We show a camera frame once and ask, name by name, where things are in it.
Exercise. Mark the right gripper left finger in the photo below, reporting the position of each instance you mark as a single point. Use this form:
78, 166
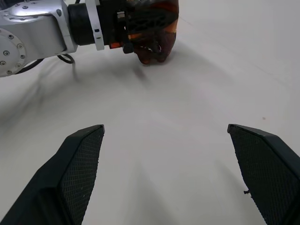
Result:
61, 178

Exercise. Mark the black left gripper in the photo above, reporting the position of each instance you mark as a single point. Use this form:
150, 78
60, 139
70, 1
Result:
112, 23

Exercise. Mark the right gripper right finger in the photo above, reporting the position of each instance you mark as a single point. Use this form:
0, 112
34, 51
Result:
269, 173

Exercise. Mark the dark drink bottle red cap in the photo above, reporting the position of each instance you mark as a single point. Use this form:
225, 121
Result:
164, 44

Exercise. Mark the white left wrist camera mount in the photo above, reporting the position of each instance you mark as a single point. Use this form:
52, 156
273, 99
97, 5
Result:
95, 25

